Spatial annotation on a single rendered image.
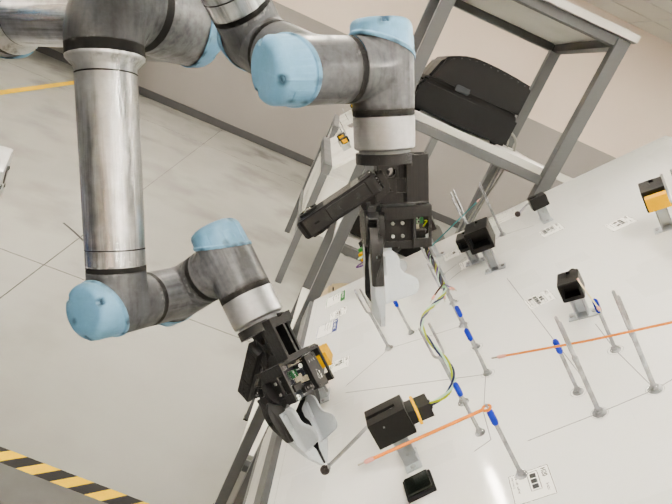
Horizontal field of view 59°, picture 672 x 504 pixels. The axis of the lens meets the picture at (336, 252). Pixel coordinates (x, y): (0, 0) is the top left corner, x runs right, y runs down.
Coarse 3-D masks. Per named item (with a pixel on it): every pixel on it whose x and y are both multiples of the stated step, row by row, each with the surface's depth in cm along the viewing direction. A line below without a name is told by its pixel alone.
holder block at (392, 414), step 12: (396, 396) 83; (372, 408) 84; (384, 408) 82; (396, 408) 81; (372, 420) 81; (384, 420) 80; (396, 420) 80; (408, 420) 80; (372, 432) 80; (384, 432) 80; (396, 432) 80; (408, 432) 80; (384, 444) 81
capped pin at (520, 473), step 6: (492, 414) 69; (492, 420) 69; (498, 426) 69; (498, 432) 70; (504, 438) 70; (504, 444) 70; (510, 450) 70; (510, 456) 71; (516, 462) 71; (516, 468) 71; (516, 474) 72; (522, 474) 71
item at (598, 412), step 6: (558, 324) 72; (564, 330) 70; (564, 336) 71; (570, 342) 71; (570, 348) 71; (576, 360) 72; (576, 366) 73; (582, 372) 73; (582, 378) 73; (588, 384) 73; (588, 390) 73; (594, 396) 74; (594, 402) 74; (594, 408) 75; (600, 408) 74; (594, 414) 74; (600, 414) 74
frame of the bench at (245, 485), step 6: (258, 450) 180; (252, 462) 184; (252, 468) 185; (246, 474) 186; (252, 474) 167; (246, 480) 186; (240, 486) 189; (246, 486) 187; (240, 492) 187; (246, 492) 162; (234, 498) 192; (240, 498) 188; (246, 498) 157
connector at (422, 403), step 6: (420, 396) 83; (408, 402) 83; (414, 402) 82; (420, 402) 81; (426, 402) 81; (408, 408) 81; (420, 408) 80; (426, 408) 81; (432, 408) 81; (408, 414) 80; (414, 414) 81; (420, 414) 81; (426, 414) 81; (432, 414) 81; (414, 420) 81
